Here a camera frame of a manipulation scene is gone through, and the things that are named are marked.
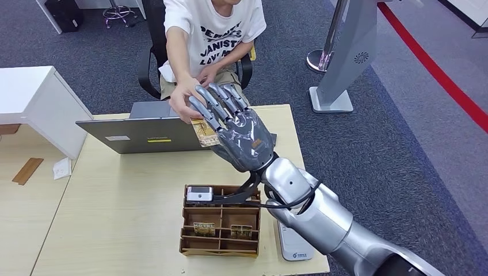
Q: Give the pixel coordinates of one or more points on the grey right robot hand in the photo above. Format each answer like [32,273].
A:
[244,137]

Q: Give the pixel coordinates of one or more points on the person's right hand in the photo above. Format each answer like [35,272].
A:
[181,95]

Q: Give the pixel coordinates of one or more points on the person's left hand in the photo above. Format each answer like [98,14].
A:
[209,74]

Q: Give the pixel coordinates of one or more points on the gold hotel key card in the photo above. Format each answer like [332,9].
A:
[205,135]
[204,229]
[241,232]

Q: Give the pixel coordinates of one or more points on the person's right forearm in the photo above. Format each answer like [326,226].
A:
[179,57]

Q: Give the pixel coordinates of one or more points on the person's left forearm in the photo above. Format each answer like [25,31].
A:
[232,57]

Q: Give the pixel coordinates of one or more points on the person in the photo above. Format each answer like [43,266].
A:
[213,34]

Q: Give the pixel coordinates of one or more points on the wooden card organizer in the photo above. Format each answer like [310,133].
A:
[202,213]

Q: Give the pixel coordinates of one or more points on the white card reader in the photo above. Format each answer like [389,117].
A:
[297,247]

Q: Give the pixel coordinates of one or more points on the grey laptop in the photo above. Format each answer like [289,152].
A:
[152,133]

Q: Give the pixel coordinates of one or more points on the yellow floor tape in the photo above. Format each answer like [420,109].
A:
[253,53]

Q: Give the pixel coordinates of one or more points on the black office chair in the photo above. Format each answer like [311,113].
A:
[156,23]

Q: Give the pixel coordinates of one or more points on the chrome stool base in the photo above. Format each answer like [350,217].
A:
[114,9]

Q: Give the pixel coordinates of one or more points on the grey kiosk stand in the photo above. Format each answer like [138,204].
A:
[343,57]

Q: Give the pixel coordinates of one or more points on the white paper slip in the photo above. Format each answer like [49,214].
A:
[62,169]

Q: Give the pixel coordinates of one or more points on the black box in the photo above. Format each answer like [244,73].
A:
[65,15]

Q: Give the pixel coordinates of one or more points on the white table leg panel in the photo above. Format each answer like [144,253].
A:
[48,13]

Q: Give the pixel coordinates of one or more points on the brown wooden strip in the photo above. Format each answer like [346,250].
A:
[27,171]

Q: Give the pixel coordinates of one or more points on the brown wooden block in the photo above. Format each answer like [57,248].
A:
[9,128]

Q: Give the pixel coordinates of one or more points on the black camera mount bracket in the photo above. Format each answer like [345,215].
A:
[244,194]

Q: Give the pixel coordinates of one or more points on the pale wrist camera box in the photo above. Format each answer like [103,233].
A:
[199,193]

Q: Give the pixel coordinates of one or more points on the chrome stanchion post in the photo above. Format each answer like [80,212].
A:
[318,61]

